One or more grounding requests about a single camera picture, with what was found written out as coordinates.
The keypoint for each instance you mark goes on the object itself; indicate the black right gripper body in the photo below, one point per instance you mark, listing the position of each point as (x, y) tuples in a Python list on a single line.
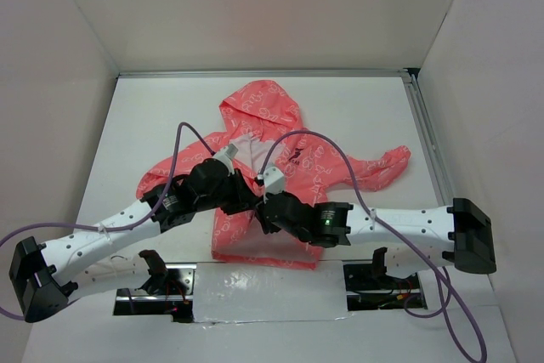
[(302, 233)]

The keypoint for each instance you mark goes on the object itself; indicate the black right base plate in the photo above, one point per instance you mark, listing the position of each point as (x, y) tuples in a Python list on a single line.
[(364, 292)]

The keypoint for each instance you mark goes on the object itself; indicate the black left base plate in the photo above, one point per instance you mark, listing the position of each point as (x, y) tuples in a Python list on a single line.
[(174, 300)]

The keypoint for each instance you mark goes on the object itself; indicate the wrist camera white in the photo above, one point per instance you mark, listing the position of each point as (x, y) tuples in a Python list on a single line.
[(273, 180), (226, 156)]

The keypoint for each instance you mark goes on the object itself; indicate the pink hooded jacket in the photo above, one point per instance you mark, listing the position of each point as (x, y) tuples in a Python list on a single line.
[(264, 123)]

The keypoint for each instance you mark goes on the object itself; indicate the aluminium frame rail back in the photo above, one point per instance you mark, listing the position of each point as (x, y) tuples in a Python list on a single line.
[(402, 73)]

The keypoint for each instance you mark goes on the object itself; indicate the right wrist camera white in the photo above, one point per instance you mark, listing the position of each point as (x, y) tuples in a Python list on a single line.
[(273, 180)]

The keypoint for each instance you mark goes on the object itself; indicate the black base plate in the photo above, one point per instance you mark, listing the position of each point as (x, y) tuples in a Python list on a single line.
[(364, 292), (174, 300)]

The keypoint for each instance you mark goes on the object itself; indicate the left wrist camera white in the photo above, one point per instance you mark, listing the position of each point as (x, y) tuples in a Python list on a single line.
[(226, 156)]

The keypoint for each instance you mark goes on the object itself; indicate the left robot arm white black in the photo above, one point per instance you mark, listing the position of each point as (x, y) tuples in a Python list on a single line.
[(47, 277)]

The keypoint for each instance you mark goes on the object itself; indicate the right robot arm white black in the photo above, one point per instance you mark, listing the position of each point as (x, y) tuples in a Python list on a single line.
[(409, 240)]

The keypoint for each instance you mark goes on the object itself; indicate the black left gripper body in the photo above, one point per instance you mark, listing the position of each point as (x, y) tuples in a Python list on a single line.
[(232, 198)]

